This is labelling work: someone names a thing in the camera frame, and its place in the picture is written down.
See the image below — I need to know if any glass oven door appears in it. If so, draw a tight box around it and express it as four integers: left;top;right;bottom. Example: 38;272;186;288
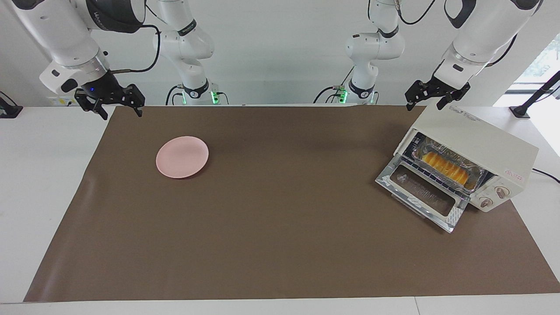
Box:
375;155;469;233

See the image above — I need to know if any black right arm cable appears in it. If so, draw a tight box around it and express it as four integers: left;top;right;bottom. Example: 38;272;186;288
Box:
109;24;161;74

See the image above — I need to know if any metal oven wire rack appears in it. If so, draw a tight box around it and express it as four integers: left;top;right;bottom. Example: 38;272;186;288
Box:
402;133;497;197

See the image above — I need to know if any black oven power cable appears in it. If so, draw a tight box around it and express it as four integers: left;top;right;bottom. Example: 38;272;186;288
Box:
532;168;560;183

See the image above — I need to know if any low black clamp stand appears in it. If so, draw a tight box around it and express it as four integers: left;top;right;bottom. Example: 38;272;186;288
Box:
0;91;23;119

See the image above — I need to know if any pink round plate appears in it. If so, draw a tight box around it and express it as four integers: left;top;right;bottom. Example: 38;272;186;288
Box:
156;136;209;179

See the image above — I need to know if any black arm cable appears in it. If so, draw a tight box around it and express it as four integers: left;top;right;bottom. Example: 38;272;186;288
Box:
109;24;161;74
396;0;519;67

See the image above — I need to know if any black clamp stand with pole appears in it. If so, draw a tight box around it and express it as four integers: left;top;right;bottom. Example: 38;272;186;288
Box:
510;70;560;119

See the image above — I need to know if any aluminium foil tray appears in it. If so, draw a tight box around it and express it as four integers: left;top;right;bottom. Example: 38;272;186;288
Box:
411;136;489;191

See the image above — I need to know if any white wall power socket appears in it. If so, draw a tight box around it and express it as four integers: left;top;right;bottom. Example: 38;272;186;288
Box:
47;94;80;107

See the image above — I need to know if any black right base cable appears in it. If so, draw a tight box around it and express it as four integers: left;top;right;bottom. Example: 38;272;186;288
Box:
165;84;184;105

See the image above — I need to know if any black base cable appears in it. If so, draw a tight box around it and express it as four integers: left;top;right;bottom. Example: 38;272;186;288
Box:
313;66;356;104
165;84;184;105

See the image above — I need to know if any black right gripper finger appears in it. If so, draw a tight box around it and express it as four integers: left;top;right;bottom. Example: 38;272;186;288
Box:
74;91;109;120
126;84;145;117

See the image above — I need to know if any sliced yellow bread loaf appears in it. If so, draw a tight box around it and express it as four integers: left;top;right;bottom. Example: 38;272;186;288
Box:
422;151;469;186

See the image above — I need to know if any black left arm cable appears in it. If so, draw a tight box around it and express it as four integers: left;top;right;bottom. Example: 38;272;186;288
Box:
396;0;519;67

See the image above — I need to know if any brown table mat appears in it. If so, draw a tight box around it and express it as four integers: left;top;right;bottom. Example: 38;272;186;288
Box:
23;105;560;302

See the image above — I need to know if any cream toaster oven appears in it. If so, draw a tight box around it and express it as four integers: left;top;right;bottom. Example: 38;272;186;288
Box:
375;98;539;233

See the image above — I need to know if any black left base cable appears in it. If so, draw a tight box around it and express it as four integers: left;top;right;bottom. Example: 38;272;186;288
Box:
313;66;356;104

